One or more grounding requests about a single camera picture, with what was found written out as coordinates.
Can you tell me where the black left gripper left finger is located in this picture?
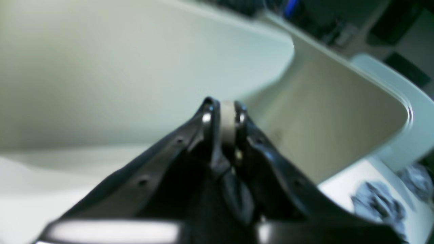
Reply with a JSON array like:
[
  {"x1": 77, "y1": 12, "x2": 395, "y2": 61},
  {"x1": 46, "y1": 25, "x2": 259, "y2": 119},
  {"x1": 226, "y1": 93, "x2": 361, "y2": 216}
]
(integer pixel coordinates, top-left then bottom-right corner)
[{"x1": 35, "y1": 97, "x2": 234, "y2": 244}]

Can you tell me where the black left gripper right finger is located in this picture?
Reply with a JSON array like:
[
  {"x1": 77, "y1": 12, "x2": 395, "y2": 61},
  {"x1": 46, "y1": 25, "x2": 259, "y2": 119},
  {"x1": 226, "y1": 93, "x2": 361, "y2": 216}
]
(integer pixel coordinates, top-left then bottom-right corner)
[{"x1": 234, "y1": 101, "x2": 401, "y2": 244}]

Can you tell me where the black long-sleeve t-shirt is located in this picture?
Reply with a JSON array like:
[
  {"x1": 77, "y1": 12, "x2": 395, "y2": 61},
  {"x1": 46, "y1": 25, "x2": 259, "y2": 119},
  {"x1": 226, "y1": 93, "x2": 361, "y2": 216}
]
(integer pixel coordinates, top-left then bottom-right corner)
[{"x1": 139, "y1": 152, "x2": 256, "y2": 244}]

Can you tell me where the grey crumpled cloth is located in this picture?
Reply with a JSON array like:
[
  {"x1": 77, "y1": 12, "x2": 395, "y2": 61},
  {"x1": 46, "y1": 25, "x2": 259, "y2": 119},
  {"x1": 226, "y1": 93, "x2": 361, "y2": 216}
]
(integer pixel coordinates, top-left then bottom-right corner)
[{"x1": 351, "y1": 181, "x2": 408, "y2": 244}]

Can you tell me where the white plastic bin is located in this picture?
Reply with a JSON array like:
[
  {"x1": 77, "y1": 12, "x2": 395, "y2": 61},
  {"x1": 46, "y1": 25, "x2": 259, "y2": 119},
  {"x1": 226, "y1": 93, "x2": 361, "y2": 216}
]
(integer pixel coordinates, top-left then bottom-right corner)
[{"x1": 1, "y1": 0, "x2": 433, "y2": 183}]

